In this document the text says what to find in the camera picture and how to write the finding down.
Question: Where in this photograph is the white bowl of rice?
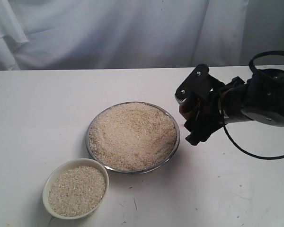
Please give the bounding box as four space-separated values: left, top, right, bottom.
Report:
42 158 109 220

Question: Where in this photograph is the black camera cable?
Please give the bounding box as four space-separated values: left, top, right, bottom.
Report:
221 50 284 160

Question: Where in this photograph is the brown wooden cup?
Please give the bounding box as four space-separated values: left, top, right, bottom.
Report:
179 95 199 120

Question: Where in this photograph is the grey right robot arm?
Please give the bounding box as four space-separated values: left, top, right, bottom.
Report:
175 64 284 146

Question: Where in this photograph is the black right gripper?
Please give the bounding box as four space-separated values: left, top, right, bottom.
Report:
175 64 252 145

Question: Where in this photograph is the steel plate of rice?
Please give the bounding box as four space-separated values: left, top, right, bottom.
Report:
85 101 180 175

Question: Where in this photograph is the white backdrop cloth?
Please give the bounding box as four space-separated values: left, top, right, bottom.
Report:
0 0 284 70

